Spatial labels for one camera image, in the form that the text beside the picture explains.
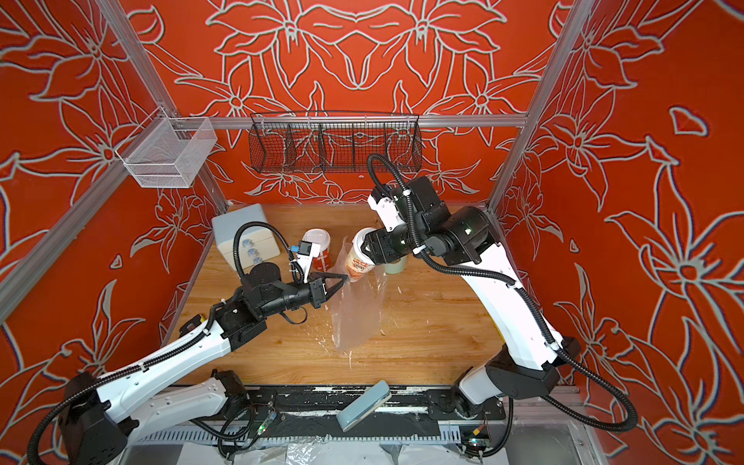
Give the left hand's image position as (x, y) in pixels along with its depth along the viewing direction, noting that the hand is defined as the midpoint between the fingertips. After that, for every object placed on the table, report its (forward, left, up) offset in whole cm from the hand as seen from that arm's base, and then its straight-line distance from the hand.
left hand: (348, 277), depth 66 cm
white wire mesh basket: (+40, +64, +5) cm, 75 cm away
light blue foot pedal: (-22, -5, -24) cm, 33 cm away
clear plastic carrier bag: (+4, -1, -26) cm, 26 cm away
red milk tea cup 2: (+1, -3, +4) cm, 5 cm away
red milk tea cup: (+20, +11, -11) cm, 26 cm away
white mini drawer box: (+21, +37, -14) cm, 45 cm away
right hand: (+5, -5, +9) cm, 12 cm away
